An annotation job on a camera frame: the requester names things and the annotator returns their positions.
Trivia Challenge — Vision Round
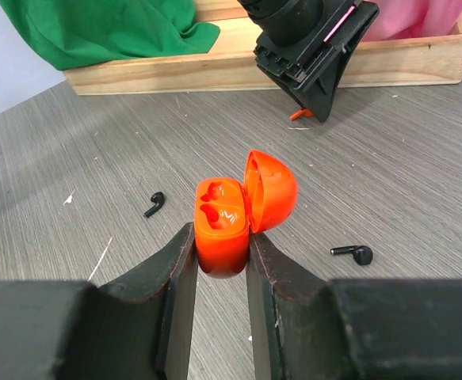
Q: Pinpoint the black earbud bottom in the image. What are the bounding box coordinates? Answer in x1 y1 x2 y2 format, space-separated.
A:
143 192 166 219

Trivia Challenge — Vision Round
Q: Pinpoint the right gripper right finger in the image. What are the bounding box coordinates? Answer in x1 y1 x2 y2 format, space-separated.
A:
246 234 462 379

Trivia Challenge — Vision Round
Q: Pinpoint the orange earbud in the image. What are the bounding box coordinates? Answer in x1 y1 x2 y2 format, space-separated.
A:
290 108 314 121

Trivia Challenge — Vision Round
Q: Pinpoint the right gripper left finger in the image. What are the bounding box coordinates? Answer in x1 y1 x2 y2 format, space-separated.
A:
0 224 197 379

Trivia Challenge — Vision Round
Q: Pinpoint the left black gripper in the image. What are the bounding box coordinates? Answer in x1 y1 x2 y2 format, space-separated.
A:
253 1 380 122

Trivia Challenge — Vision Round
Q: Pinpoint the wooden clothes rack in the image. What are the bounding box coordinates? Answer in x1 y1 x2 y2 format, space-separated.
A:
64 1 462 95

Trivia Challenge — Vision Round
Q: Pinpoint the orange earbud case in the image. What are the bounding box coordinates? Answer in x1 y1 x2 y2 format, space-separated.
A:
193 150 298 279

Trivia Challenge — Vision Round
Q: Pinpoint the pink t-shirt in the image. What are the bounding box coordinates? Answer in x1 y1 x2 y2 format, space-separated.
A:
363 0 462 42

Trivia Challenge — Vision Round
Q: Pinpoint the green tank top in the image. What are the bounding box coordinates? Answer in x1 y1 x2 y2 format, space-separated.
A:
0 0 220 71

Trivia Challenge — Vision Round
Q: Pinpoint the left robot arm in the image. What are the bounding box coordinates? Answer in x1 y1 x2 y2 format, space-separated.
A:
240 0 380 122

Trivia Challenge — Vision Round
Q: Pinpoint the black earbud top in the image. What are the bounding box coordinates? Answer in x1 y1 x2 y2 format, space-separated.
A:
330 245 373 266

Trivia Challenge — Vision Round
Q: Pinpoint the black earbud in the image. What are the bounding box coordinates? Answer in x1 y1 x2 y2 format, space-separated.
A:
143 192 166 219
330 245 373 266

